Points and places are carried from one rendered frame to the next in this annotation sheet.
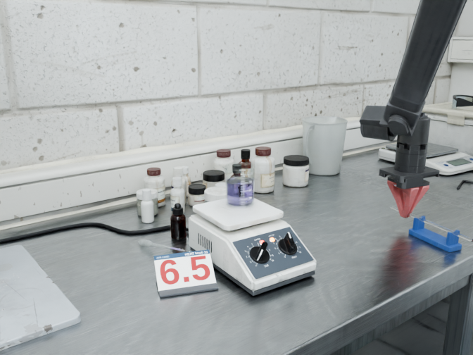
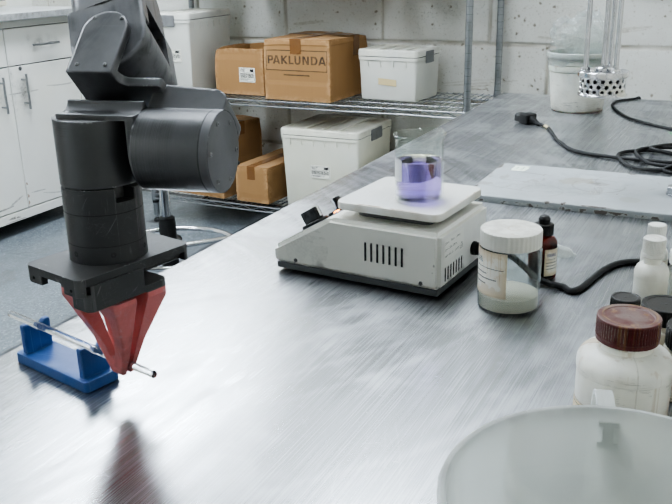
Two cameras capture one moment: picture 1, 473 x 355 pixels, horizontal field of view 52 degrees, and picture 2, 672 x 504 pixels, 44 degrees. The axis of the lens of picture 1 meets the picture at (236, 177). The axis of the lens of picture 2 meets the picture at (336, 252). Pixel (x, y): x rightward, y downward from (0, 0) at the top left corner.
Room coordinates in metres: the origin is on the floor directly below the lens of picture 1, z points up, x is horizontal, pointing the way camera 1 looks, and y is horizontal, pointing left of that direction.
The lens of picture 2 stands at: (1.53, -0.44, 1.08)
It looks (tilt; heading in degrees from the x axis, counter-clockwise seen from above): 19 degrees down; 155
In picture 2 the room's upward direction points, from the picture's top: 1 degrees counter-clockwise
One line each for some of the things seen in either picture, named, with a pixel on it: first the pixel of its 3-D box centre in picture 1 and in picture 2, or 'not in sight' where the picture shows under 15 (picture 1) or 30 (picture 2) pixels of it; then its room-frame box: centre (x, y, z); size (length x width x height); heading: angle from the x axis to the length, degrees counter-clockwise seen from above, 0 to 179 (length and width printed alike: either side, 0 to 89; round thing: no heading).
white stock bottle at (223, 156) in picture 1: (223, 169); not in sight; (1.18, 0.03, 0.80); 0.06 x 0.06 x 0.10
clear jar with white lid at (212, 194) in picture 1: (219, 209); (509, 267); (0.91, 0.03, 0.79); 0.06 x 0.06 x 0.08
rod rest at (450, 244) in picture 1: (435, 232); (64, 351); (0.85, -0.38, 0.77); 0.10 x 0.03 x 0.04; 27
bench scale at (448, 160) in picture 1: (429, 156); not in sight; (1.45, -0.59, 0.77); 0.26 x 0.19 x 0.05; 33
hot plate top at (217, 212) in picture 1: (237, 210); (410, 197); (0.79, 0.00, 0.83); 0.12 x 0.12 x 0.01; 34
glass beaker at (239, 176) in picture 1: (238, 184); (421, 165); (0.81, 0.00, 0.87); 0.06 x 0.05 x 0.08; 113
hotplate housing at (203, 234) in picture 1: (246, 239); (389, 233); (0.77, -0.02, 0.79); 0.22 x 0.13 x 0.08; 34
